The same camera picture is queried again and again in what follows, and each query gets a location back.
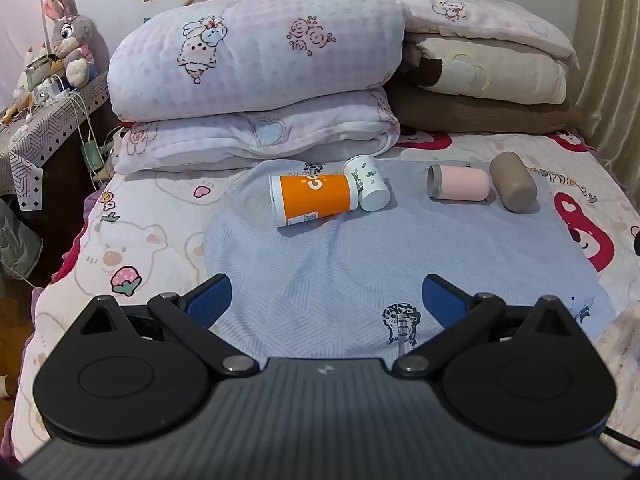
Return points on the taupe cup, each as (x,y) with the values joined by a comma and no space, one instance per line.
(512,182)

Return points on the pink cup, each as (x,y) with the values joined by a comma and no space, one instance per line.
(465,183)

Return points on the grey cloth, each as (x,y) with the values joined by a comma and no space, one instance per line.
(17,242)

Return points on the green charger adapter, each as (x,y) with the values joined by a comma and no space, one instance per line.
(92,156)

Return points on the pink printed pillow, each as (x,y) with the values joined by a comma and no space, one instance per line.
(480,15)

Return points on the white duck plush toy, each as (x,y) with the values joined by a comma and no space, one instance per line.
(27,77)

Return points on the white green-print paper cup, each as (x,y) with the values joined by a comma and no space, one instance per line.
(369,186)

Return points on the cream pillow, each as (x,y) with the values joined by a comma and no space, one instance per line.
(500,77)

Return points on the brown pillow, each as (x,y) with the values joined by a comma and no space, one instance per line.
(475,115)

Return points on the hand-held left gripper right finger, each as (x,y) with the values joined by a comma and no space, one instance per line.
(442,301)

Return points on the beige curtain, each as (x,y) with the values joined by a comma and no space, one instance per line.
(607,60)

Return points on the large pink folded quilt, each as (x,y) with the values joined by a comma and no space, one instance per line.
(250,50)

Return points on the thin pink folded quilt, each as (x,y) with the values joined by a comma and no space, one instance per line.
(225,140)

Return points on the grey rabbit plush toy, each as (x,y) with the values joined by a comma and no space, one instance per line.
(72,35)

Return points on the light blue guitar-print cloth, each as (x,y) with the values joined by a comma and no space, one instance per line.
(325,270)

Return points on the cartoon bear printed bed sheet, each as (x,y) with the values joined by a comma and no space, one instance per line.
(125,240)

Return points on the white fluffy blanket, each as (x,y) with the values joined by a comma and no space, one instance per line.
(625,375)

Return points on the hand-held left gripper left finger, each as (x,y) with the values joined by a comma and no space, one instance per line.
(212,301)

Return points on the orange paper cup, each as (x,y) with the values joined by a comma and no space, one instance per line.
(315,197)

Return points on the nightstand with patterned cloth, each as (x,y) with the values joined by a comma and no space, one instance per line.
(45,130)

